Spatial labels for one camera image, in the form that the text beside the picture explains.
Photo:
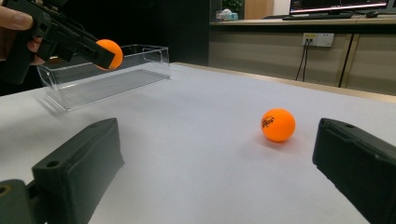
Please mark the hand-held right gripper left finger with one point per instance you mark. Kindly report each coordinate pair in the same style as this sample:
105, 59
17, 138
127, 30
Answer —
77, 168

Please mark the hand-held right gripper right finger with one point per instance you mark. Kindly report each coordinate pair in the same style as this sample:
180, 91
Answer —
358, 168

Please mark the plain orange ball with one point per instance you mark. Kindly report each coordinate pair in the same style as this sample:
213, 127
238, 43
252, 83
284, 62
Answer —
116, 51

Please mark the clear plastic container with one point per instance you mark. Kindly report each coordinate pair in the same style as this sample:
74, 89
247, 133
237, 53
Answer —
109, 84

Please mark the orange ball with black print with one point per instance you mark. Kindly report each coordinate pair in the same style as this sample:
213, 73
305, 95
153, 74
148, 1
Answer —
280, 127

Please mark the white and teal item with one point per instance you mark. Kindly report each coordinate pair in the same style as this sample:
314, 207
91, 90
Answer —
227, 15

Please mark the green plant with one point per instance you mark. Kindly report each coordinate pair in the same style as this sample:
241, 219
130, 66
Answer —
233, 4

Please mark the beige wooden counter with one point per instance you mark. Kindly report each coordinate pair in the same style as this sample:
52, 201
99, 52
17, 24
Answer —
264, 53

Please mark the black keyboard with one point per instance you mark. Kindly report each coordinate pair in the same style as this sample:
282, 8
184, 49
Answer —
317, 16

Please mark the computer monitor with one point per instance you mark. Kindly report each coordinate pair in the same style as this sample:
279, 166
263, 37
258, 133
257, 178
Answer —
339, 5

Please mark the white wall socket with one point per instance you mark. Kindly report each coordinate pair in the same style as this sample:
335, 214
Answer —
318, 39

